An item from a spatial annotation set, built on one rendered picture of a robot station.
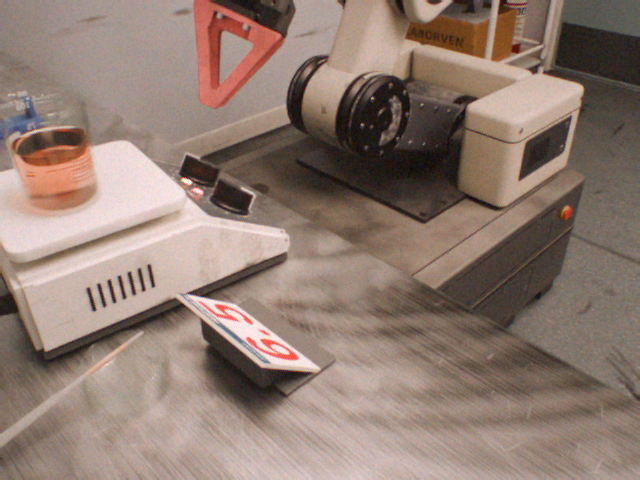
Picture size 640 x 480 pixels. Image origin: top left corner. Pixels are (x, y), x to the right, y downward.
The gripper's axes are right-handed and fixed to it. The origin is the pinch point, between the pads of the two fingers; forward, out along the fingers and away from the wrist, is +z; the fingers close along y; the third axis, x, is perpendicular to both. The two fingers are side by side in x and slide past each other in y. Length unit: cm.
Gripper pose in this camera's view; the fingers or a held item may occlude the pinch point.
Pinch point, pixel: (215, 95)
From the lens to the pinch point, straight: 51.6
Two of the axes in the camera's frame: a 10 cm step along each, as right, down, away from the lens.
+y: 0.0, 2.6, -9.7
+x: 9.2, 3.8, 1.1
